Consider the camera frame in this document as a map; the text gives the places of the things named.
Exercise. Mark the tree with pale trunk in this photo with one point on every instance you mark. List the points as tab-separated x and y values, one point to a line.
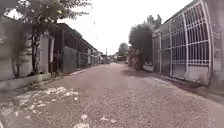
37	40

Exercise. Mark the dark bushy tree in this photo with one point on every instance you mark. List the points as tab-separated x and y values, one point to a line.
141	43

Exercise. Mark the grey concrete wall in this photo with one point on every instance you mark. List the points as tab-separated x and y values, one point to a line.
13	56

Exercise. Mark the small distant tree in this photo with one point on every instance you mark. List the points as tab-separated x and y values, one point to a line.
122	50

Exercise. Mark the brown gravel road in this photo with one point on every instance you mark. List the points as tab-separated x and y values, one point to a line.
113	96

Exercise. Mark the grey concrete kerb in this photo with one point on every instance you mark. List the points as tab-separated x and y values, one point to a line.
23	82

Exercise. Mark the row of low buildings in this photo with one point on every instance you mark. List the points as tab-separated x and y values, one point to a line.
73	53

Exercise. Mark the white metal gate fence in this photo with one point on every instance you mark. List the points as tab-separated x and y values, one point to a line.
186	46

